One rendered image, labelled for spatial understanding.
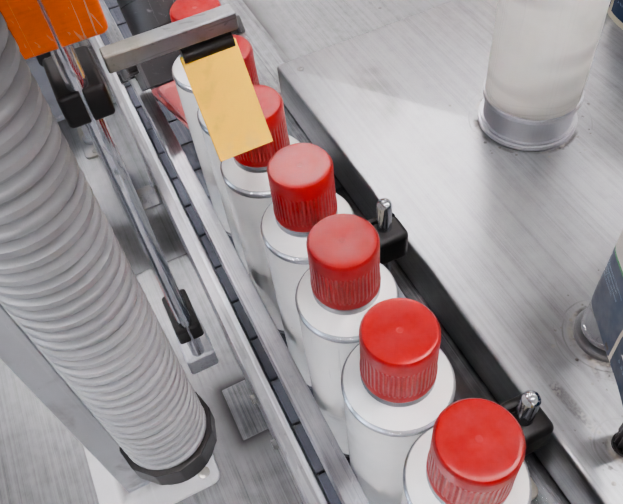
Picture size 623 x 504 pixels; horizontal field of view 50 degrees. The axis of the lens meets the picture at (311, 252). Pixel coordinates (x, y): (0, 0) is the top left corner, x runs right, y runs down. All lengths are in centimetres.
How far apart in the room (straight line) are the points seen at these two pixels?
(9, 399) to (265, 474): 23
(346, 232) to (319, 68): 44
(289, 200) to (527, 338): 25
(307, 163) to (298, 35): 54
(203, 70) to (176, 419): 19
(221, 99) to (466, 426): 20
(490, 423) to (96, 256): 16
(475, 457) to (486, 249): 32
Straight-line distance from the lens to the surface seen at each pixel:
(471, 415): 26
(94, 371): 19
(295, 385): 40
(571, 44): 57
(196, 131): 49
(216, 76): 35
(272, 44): 85
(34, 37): 29
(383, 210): 49
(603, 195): 62
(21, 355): 36
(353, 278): 30
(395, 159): 62
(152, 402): 21
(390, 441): 31
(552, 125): 63
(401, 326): 27
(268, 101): 37
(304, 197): 33
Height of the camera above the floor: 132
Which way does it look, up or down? 53 degrees down
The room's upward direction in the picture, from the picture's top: 8 degrees counter-clockwise
